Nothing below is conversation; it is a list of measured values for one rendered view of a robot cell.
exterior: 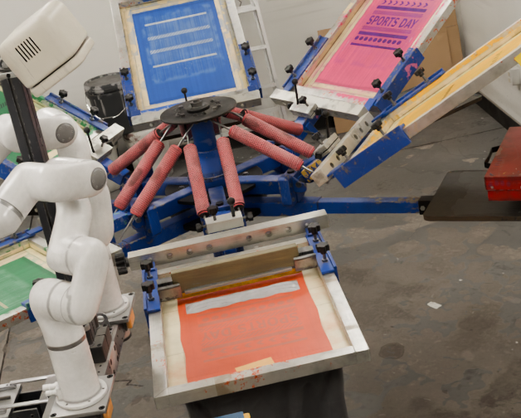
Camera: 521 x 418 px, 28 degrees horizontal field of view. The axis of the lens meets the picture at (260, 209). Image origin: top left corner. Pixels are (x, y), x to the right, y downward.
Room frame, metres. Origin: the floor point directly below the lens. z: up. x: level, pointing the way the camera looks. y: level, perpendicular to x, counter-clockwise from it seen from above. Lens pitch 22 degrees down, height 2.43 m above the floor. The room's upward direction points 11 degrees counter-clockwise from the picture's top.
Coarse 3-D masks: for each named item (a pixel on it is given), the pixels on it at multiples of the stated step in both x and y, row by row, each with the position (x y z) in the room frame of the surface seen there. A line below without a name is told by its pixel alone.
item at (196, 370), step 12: (180, 300) 2.96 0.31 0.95; (192, 300) 2.94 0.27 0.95; (180, 312) 2.88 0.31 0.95; (204, 312) 2.85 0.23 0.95; (180, 324) 2.80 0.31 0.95; (192, 324) 2.79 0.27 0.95; (180, 336) 2.73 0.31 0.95; (192, 336) 2.71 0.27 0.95; (192, 348) 2.64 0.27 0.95; (192, 360) 2.58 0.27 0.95; (228, 360) 2.54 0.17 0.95; (240, 360) 2.52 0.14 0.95; (252, 360) 2.51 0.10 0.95; (192, 372) 2.51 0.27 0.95; (204, 372) 2.50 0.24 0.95; (216, 372) 2.48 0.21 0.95; (228, 372) 2.47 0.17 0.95
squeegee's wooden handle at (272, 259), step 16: (240, 256) 2.97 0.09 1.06; (256, 256) 2.96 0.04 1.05; (272, 256) 2.96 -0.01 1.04; (288, 256) 2.97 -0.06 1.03; (176, 272) 2.95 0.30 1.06; (192, 272) 2.95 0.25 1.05; (208, 272) 2.95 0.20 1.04; (224, 272) 2.96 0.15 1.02; (240, 272) 2.96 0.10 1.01; (256, 272) 2.96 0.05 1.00
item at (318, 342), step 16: (240, 288) 2.96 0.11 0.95; (256, 288) 2.94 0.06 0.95; (304, 288) 2.88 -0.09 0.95; (304, 304) 2.77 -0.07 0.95; (304, 320) 2.68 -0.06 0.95; (320, 336) 2.57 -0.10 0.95; (256, 352) 2.55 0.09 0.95; (272, 352) 2.53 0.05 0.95; (288, 352) 2.51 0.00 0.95; (304, 352) 2.50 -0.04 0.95
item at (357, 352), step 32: (224, 256) 3.15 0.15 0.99; (160, 320) 2.79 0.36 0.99; (352, 320) 2.56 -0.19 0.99; (160, 352) 2.59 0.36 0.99; (320, 352) 2.42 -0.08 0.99; (352, 352) 2.39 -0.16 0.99; (160, 384) 2.42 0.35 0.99; (192, 384) 2.39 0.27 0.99; (224, 384) 2.37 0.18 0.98; (256, 384) 2.37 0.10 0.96
